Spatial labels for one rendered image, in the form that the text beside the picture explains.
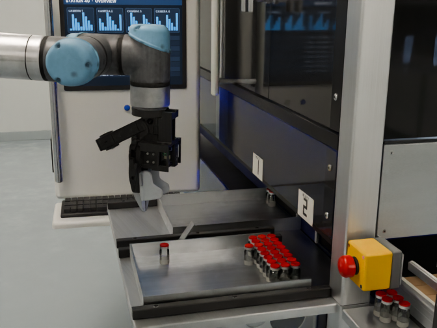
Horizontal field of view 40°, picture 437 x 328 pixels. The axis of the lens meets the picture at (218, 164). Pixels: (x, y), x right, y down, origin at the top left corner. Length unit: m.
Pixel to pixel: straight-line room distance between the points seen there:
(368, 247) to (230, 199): 0.74
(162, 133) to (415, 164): 0.48
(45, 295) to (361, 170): 2.34
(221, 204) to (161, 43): 0.76
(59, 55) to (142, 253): 0.59
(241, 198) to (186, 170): 0.36
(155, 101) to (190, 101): 0.93
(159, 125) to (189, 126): 0.92
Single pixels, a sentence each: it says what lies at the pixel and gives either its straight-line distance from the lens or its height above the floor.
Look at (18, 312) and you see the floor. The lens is 3.10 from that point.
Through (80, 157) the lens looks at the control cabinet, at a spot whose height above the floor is 0.95.
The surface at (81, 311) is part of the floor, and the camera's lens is 3.03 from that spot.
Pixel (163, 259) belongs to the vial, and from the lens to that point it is 1.35.
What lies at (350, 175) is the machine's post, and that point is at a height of 1.15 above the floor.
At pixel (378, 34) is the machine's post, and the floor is 1.40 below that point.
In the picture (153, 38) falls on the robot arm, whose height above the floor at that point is 1.39.
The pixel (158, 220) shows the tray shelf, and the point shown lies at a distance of 1.62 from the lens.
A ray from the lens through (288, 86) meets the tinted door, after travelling 1.41.
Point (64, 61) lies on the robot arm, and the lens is 0.98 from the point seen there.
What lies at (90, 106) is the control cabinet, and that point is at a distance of 2.00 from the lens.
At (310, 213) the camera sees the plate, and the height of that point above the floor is 1.02.
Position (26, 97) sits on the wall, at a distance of 6.60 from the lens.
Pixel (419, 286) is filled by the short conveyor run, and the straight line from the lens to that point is 1.23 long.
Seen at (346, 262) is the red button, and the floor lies 1.01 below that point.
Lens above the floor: 1.45
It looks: 15 degrees down
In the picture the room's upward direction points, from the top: 1 degrees clockwise
